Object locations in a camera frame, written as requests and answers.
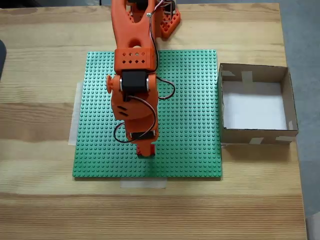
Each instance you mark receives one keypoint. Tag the green lego baseplate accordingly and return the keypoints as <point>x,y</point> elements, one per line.
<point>190,112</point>

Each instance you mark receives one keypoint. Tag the brown cardboard box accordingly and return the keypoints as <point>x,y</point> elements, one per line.
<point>237,137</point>

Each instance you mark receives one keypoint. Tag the masking tape strip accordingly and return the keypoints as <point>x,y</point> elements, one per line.
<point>142,184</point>
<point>73,120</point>

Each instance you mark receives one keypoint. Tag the white paper sheet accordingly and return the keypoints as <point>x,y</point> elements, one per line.
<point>252,110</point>

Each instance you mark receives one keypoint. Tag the black object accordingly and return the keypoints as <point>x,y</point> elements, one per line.
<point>2,60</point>

